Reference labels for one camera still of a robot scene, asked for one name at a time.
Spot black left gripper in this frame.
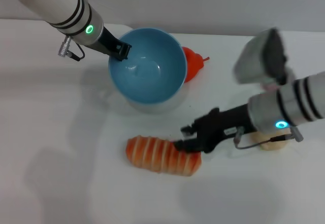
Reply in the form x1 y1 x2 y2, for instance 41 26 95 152
92 27 133 62

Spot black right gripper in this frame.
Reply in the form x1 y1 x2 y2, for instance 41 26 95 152
173 104 252 154

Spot blue bowl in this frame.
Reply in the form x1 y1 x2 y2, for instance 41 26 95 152
108 27 188 114

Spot red toy pepper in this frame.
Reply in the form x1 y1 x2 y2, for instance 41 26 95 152
181 46 211 83

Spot beige round bun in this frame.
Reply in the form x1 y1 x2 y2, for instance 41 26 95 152
250 130 291 151

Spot left arm connector cable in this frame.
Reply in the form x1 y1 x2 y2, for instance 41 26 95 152
57 37 85 62

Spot arm connector cable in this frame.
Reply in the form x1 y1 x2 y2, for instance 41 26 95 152
233 126 304 150
57 37 85 62

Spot right arm connector cable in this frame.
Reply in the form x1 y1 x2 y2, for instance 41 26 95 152
233 126 304 150

